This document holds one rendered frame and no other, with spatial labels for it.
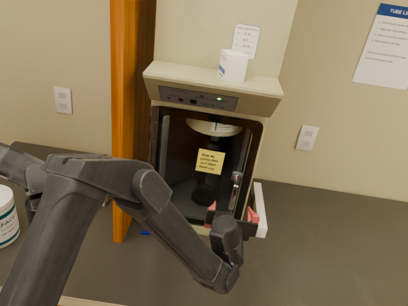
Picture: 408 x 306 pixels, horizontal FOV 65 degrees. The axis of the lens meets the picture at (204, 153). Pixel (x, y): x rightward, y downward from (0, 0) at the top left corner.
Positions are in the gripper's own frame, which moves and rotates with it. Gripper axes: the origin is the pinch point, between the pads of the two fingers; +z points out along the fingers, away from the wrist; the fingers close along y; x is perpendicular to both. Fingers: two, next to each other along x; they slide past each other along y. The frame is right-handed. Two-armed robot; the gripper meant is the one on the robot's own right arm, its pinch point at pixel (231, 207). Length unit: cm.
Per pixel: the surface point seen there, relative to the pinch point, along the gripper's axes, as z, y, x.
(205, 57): 9.1, 13.7, -38.4
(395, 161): 52, -72, 4
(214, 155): 7.5, 7.1, -11.5
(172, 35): 9.1, 22.3, -42.3
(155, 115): 7.8, 25.1, -21.1
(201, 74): 2.2, 13.7, -36.0
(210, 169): 7.5, 7.6, -6.5
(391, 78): 52, -55, -31
